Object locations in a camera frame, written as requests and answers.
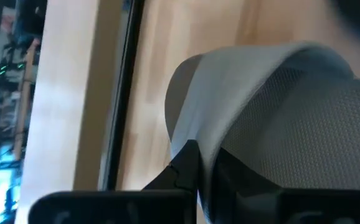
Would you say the grey slide sandal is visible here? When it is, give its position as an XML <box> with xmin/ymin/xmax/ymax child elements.
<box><xmin>164</xmin><ymin>42</ymin><xmax>360</xmax><ymax>224</ymax></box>

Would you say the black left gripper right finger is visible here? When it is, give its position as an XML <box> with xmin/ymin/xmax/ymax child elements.
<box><xmin>212</xmin><ymin>149</ymin><xmax>360</xmax><ymax>224</ymax></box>

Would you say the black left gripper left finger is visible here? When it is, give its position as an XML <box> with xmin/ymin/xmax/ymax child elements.
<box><xmin>29</xmin><ymin>139</ymin><xmax>199</xmax><ymax>224</ymax></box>

